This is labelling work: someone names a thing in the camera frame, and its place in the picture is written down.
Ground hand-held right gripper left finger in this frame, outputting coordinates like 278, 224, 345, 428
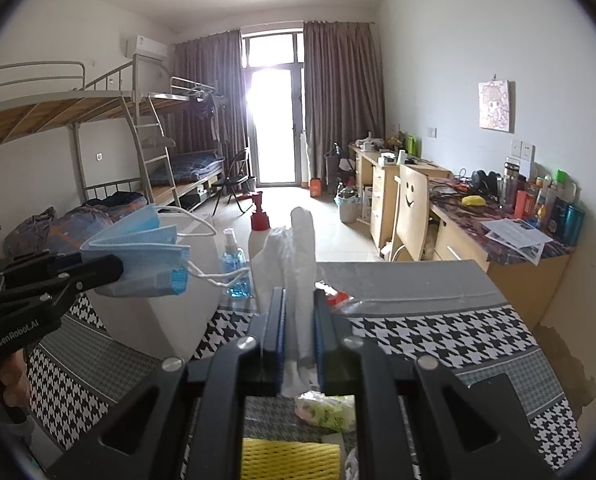
48, 287, 286, 480

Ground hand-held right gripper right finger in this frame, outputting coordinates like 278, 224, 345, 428
314, 289, 561, 480

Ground white foam box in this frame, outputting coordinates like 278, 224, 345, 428
84, 210, 253, 359

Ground blue face mask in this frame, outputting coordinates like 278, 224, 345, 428
80, 204, 251, 297

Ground yellow foam net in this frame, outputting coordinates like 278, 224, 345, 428
241, 437, 341, 480

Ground person's left hand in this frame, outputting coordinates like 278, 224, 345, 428
0, 347, 32, 410

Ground blue orange plaid quilt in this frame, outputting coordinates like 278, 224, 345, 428
3, 204, 131, 261

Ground red clear plastic packet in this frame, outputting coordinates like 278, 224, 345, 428
322, 287, 365, 312

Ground clear spray bottle blue liquid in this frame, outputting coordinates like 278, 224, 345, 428
219, 228, 251, 299

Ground green tissue packet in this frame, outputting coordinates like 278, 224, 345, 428
294, 392, 357, 434

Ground white bottle with red pump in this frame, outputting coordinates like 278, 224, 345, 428
248, 191, 275, 263

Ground houndstooth patterned blanket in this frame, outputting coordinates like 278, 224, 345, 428
25, 259, 587, 480

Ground blue plaid bedding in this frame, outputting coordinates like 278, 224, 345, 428
170, 150, 227, 184

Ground black folding chair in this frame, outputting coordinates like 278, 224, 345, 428
211, 147, 253, 214

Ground white trash bin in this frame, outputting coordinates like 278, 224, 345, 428
336, 194, 361, 224

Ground wooden desk with drawers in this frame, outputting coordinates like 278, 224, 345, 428
349, 144, 453, 252

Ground wooden chair with smiley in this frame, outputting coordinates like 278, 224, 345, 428
390, 162, 435, 263

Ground large metal bunk bed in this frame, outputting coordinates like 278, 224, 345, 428
0, 60, 179, 263

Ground brown curtain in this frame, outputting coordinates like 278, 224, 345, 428
172, 29, 247, 196
303, 21, 387, 192

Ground dark hanging clothes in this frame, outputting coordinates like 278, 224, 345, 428
188, 91, 229, 143

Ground black cart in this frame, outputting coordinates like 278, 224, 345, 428
324, 143, 357, 189

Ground glass balcony door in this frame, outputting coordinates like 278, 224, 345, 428
241, 32, 307, 189

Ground small metal bunk bed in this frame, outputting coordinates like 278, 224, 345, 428
133, 75, 229, 213

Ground wooden desk with dark cover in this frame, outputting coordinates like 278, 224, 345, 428
428, 185, 574, 332

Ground printed paper sheets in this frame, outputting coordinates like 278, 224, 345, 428
480, 217, 554, 264

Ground white air conditioner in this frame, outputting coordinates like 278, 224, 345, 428
124, 35, 169, 62

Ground black headphones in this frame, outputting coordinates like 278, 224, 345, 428
470, 170, 502, 194

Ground group of toiletry bottles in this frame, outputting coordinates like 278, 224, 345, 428
500, 157, 586, 247

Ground white wall switch panel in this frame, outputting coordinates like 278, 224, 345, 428
511, 139, 536, 162

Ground wall poster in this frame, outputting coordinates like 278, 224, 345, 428
478, 80, 516, 133

